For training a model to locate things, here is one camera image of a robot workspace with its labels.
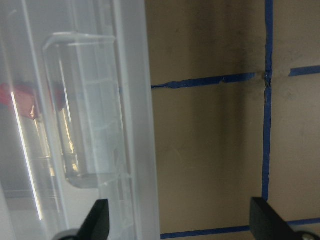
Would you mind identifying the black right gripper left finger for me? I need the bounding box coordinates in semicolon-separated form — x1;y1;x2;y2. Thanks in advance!
55;199;110;240

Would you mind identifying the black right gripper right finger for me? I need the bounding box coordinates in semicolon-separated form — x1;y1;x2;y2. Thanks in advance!
249;197;320;240

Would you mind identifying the clear ribbed box lid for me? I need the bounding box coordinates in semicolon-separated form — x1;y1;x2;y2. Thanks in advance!
0;0;161;240

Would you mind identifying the red block under lid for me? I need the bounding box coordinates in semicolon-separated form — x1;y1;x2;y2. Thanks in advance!
0;82;66;120

